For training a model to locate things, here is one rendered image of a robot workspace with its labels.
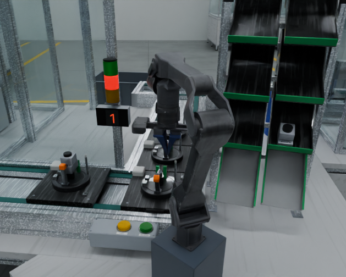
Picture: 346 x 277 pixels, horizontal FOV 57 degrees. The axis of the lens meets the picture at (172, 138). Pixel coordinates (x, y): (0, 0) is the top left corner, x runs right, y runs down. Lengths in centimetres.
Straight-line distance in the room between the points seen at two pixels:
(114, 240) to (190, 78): 61
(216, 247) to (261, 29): 61
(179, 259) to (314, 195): 82
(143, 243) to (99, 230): 14
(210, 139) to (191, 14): 1108
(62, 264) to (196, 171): 60
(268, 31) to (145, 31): 1069
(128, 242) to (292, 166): 60
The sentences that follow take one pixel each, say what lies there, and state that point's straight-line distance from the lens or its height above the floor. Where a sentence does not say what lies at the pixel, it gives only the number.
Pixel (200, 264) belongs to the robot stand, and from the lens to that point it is 80.
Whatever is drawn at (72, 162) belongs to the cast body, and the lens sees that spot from 121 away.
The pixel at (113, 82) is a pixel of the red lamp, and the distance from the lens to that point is 116.
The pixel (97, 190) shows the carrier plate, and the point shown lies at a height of 97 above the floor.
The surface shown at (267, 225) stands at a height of 86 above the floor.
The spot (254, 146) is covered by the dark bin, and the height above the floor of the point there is 121.
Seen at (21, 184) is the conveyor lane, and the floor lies 92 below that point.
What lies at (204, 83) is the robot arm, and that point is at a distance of 62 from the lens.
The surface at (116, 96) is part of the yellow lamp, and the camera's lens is 118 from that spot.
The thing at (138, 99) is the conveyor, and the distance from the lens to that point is 231.
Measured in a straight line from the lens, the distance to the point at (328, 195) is 150.
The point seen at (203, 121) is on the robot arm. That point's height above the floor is 143.
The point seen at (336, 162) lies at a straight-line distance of 179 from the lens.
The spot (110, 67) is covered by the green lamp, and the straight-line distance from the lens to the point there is 115.
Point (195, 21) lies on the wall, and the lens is 1166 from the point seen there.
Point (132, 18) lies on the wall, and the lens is 1156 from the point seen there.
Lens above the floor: 164
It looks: 25 degrees down
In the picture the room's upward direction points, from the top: 1 degrees clockwise
